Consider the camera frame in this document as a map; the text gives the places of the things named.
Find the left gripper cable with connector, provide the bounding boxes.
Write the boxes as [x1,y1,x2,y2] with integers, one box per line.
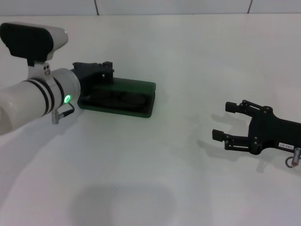
[51,102,76,124]

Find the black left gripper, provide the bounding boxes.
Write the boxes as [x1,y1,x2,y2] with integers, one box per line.
[71,60,116,85]

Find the black glasses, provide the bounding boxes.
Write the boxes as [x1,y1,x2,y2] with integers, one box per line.
[89,90,147,108]

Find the green glasses case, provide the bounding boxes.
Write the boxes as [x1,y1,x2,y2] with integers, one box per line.
[77,76,157,119]

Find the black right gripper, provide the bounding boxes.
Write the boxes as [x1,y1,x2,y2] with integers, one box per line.
[212,99,301,156]

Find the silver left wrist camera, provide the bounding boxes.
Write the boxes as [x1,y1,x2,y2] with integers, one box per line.
[0,22,69,81]

